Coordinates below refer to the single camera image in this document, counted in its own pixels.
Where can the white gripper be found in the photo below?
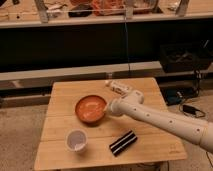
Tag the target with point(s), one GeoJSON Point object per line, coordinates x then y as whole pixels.
{"type": "Point", "coordinates": [112, 108]}

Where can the orange ceramic bowl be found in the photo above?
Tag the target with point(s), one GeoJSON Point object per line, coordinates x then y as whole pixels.
{"type": "Point", "coordinates": [90, 109]}

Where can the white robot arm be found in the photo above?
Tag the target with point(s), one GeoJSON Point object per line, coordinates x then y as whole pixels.
{"type": "Point", "coordinates": [193, 130]}

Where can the white packaged item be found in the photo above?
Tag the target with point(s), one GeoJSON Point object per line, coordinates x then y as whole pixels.
{"type": "Point", "coordinates": [118, 87]}

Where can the black white striped block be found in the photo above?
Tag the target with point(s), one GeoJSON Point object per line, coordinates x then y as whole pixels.
{"type": "Point", "coordinates": [122, 143]}

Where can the white plastic cup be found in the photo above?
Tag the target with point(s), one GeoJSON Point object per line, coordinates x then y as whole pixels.
{"type": "Point", "coordinates": [76, 141]}

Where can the wooden table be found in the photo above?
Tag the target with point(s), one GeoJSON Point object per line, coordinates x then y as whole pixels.
{"type": "Point", "coordinates": [153, 144]}

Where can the black power adapter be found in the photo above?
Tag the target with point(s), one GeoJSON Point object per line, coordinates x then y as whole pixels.
{"type": "Point", "coordinates": [189, 109]}

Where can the black storage bin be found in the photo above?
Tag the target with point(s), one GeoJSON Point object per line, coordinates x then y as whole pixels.
{"type": "Point", "coordinates": [184, 57]}

